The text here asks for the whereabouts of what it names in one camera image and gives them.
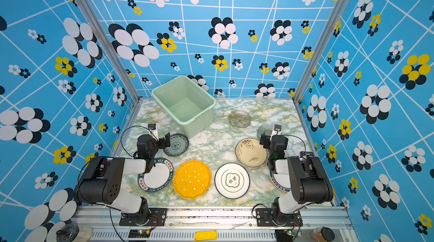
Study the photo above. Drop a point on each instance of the light green plastic bin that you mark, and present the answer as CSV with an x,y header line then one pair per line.
x,y
187,103

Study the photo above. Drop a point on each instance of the white plate green lettered rim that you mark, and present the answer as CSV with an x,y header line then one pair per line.
x,y
158,178

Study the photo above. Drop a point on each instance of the beige bowl plate with leaves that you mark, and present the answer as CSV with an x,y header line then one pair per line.
x,y
250,153

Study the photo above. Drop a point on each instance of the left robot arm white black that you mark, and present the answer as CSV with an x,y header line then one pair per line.
x,y
101,183

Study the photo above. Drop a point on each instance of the clear glass plate right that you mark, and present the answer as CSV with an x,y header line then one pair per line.
x,y
265,129

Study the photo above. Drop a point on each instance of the black battery charger box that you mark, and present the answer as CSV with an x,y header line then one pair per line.
x,y
306,154

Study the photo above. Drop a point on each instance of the small teal patterned plate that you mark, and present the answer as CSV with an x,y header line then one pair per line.
x,y
179,144

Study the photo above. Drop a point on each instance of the white plate black emblem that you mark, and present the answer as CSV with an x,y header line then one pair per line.
x,y
232,181

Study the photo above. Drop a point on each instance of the yellow tag on rail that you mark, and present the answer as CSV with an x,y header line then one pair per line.
x,y
205,235

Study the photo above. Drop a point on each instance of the white plate striped green rim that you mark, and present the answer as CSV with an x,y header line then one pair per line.
x,y
281,181

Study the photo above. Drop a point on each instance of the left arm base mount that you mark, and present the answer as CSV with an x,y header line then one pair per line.
x,y
152,217

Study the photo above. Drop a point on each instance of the yellow dotted plate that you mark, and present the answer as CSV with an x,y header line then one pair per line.
x,y
192,179

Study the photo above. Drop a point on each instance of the brown jar black lid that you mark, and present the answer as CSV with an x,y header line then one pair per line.
x,y
323,234

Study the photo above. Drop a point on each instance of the aluminium front rail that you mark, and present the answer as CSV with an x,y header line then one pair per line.
x,y
232,224

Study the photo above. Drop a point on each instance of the clear tape roll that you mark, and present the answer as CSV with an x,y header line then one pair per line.
x,y
74,233

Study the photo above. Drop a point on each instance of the clear glass plate far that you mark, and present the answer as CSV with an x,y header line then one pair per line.
x,y
239,119

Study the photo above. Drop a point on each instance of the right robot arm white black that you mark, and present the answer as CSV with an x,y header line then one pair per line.
x,y
308,181

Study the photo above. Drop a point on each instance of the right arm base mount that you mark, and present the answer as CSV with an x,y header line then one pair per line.
x,y
267,218

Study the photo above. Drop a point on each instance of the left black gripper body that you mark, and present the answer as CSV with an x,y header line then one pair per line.
x,y
163,142

